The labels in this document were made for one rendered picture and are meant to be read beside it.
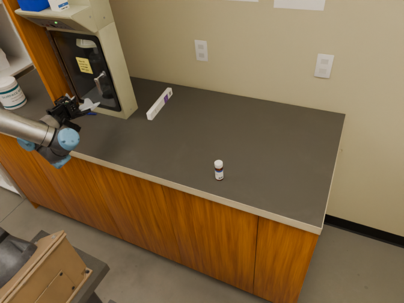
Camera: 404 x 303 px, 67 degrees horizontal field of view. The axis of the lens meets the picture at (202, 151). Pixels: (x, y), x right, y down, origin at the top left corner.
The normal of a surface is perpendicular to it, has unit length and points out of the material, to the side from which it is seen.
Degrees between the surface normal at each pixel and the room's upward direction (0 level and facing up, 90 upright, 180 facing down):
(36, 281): 90
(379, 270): 0
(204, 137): 0
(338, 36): 90
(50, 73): 90
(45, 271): 90
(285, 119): 0
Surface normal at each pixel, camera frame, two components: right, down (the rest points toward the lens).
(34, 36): 0.90, 0.23
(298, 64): -0.42, 0.64
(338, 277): -0.08, -0.73
